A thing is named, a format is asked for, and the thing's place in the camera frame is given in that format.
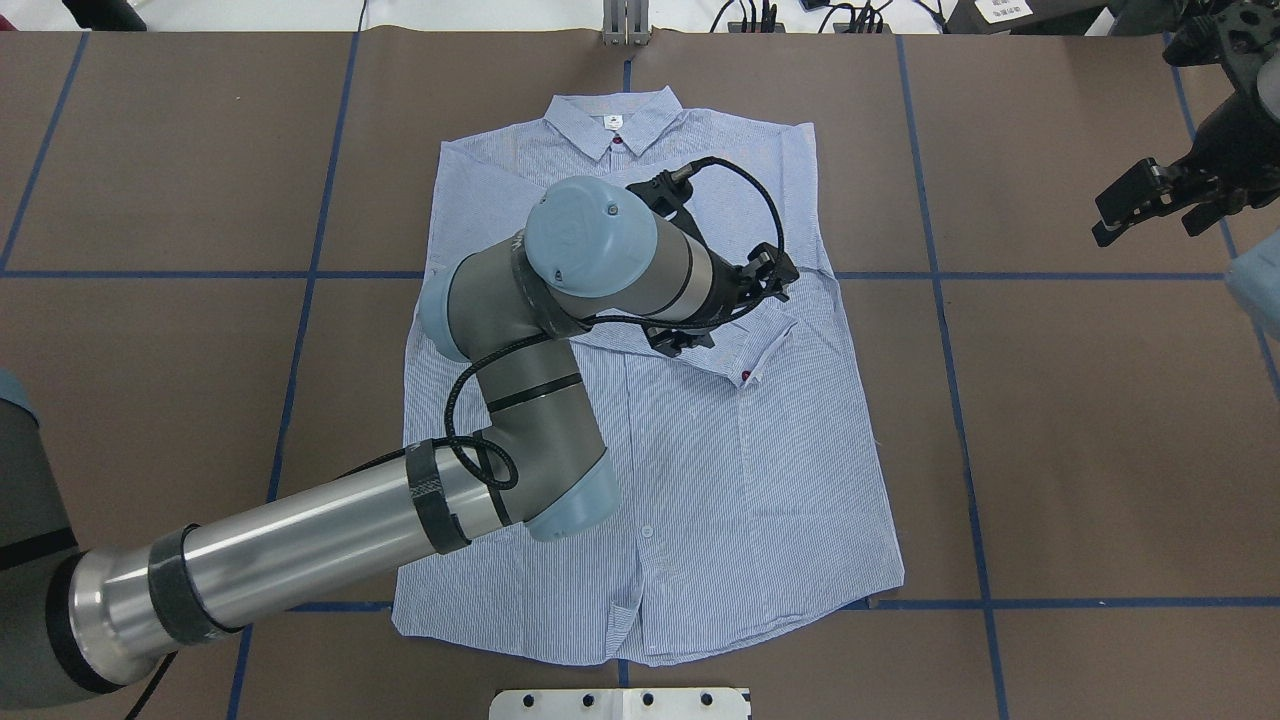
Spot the light blue striped shirt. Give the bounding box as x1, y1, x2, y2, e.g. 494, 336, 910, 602
392, 88, 906, 666

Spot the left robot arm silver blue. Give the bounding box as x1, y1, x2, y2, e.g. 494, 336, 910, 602
3, 158, 797, 712

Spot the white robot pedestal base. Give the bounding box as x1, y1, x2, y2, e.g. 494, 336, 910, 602
488, 687, 753, 719

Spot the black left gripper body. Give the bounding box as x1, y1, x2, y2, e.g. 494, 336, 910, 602
640, 170, 801, 359

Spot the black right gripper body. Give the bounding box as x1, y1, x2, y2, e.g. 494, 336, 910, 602
1165, 1, 1279, 217

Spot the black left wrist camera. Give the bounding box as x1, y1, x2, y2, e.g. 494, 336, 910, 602
625, 167, 707, 247

